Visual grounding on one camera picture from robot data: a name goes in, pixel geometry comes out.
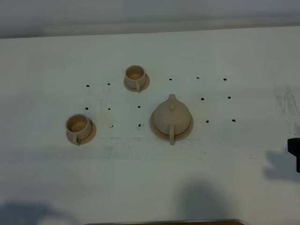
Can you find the beige teapot saucer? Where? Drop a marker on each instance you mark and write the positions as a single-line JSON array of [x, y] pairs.
[[165, 137]]

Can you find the beige teapot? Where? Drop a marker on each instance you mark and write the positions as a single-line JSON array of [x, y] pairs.
[[172, 117]]

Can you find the beige teacup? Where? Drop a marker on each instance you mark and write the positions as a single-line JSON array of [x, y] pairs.
[[74, 119], [135, 76]]

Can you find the far beige teacup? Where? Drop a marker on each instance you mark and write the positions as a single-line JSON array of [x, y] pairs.
[[135, 76]]

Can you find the beige cup saucer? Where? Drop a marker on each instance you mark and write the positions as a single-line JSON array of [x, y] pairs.
[[144, 87], [92, 136]]

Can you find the near beige cup saucer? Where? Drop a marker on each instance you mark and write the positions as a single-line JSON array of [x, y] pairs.
[[92, 136]]

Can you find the near beige teacup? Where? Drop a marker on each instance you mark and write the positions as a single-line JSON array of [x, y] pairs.
[[74, 119]]

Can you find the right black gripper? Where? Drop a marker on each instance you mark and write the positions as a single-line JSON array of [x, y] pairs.
[[293, 147]]

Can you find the far beige cup saucer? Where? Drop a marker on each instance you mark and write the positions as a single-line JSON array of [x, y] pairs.
[[144, 87]]

